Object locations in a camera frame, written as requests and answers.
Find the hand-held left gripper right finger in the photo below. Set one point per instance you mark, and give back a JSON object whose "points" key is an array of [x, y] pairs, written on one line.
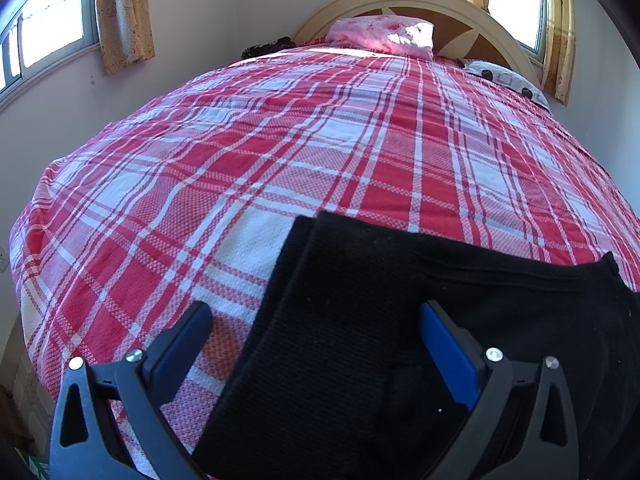
{"points": [[450, 352]]}

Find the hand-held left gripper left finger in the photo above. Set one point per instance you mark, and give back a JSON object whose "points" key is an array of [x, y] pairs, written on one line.
{"points": [[184, 346]]}

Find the black pants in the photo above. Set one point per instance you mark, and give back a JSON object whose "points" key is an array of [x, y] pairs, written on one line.
{"points": [[350, 320]]}

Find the red plaid bedspread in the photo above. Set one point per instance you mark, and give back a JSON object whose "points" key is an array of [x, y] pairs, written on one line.
{"points": [[250, 160]]}

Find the white spotted pillow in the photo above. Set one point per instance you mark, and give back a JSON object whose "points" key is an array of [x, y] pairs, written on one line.
{"points": [[505, 79]]}

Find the dark cloth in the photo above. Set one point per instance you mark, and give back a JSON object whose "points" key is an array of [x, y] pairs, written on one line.
{"points": [[265, 47]]}

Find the pink floral pillow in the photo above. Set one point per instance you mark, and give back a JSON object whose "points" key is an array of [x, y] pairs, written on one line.
{"points": [[380, 35]]}

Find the cream wooden headboard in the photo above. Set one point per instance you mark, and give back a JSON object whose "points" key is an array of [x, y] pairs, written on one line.
{"points": [[450, 2]]}

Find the white wall socket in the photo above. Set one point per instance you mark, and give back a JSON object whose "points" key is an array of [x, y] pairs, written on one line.
{"points": [[3, 259]]}

